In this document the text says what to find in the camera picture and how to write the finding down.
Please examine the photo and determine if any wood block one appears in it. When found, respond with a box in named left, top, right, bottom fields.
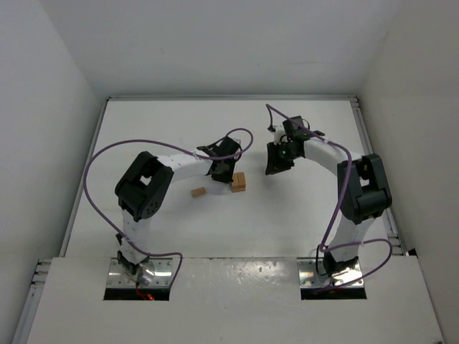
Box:
left=191, top=187, right=206, bottom=197

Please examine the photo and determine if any wood block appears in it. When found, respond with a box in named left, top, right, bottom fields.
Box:
left=232, top=172, right=246, bottom=184

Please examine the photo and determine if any wood block three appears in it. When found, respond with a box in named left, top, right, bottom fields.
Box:
left=231, top=182, right=246, bottom=193

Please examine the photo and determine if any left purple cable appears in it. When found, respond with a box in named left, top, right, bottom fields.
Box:
left=82, top=128, right=254, bottom=290

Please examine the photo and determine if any metal base plate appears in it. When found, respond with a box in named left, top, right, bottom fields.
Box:
left=106, top=259, right=173, bottom=289
left=297, top=258, right=364, bottom=290

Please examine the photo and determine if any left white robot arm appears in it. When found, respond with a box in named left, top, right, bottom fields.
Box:
left=115, top=136, right=242, bottom=275

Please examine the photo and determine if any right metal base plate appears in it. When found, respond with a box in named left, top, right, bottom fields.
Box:
left=297, top=258, right=364, bottom=290

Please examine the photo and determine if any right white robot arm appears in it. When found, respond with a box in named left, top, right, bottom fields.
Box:
left=265, top=116, right=392, bottom=277

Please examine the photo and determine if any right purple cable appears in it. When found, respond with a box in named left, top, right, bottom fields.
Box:
left=265, top=104, right=394, bottom=290

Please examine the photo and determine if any purple cable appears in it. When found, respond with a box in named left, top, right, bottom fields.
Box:
left=82, top=128, right=254, bottom=290
left=265, top=104, right=394, bottom=290

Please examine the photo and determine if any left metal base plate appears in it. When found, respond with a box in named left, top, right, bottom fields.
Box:
left=106, top=259, right=173, bottom=289

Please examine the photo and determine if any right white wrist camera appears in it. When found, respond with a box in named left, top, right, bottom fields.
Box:
left=268, top=125, right=288, bottom=145

